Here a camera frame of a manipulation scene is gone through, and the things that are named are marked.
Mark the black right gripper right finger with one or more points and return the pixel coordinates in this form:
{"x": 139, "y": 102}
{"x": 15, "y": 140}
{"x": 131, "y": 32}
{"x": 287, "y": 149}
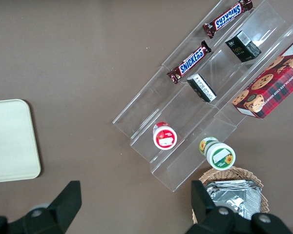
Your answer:
{"x": 215, "y": 221}

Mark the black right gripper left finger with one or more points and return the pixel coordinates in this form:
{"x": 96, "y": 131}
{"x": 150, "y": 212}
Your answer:
{"x": 53, "y": 217}

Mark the light wicker basket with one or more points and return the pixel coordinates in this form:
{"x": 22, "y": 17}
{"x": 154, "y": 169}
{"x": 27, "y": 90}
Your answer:
{"x": 224, "y": 174}

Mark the cream rectangular tray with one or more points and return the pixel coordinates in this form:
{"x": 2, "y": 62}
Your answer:
{"x": 9, "y": 141}

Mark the stack of foil trays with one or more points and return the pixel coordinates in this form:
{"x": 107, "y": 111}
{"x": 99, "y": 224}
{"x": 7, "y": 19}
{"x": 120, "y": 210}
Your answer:
{"x": 234, "y": 197}

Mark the green lid sunflower cup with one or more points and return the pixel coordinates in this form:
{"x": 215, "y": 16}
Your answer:
{"x": 221, "y": 156}

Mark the red lid strawberry cup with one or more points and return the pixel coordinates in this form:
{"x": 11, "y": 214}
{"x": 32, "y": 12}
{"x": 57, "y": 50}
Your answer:
{"x": 164, "y": 139}

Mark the clear acrylic stepped stand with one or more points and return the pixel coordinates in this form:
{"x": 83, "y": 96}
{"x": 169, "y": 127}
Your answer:
{"x": 266, "y": 22}
{"x": 146, "y": 114}

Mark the small black carton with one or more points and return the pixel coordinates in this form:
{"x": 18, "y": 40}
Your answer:
{"x": 201, "y": 87}
{"x": 244, "y": 48}

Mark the red tartan cookie box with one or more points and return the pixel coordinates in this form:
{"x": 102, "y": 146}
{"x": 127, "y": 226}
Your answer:
{"x": 271, "y": 90}

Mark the Snickers chocolate bar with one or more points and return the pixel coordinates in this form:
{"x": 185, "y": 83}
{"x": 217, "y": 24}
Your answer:
{"x": 190, "y": 62}
{"x": 228, "y": 18}

